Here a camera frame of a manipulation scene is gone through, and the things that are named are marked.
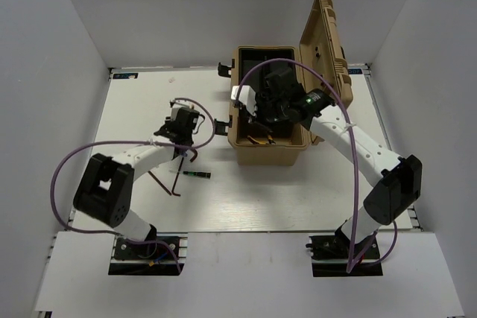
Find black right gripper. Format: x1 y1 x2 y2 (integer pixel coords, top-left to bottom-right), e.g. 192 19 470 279
244 95 288 133

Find tan plastic toolbox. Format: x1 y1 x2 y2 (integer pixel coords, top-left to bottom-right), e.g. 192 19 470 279
218 0 353 166

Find yellow black long-nose pliers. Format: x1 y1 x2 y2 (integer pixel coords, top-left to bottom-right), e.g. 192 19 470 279
247 135 276 145

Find green black screwdriver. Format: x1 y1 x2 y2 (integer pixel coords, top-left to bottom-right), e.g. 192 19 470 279
171 171 212 179

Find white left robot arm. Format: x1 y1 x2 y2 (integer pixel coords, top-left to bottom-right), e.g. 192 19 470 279
73 106 200 258

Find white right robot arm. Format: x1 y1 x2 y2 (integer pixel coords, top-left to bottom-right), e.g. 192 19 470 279
232 67 423 258

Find long brown hex key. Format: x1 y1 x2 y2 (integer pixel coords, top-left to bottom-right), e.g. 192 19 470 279
170 148 198 198

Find blue label sticker left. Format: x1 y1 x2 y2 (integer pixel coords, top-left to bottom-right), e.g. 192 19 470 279
112 73 139 80

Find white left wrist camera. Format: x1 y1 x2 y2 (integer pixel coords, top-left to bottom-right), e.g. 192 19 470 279
169 99 194 120

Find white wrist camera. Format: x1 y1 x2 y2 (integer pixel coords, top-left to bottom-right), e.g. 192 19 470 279
230 85 257 117
169 99 194 120

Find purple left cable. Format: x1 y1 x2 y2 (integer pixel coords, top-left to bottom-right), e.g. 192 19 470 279
51 97 218 235

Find purple cable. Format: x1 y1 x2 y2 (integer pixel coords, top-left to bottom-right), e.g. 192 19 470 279
233 57 398 273
51 97 218 235

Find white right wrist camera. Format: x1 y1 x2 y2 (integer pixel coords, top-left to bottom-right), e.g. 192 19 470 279
230 85 257 117

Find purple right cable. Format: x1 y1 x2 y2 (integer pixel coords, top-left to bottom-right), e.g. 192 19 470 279
233 57 398 273

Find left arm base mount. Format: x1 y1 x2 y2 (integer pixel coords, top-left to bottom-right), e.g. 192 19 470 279
108 233 188 276

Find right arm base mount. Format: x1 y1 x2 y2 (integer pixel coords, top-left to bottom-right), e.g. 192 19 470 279
306 235 383 278

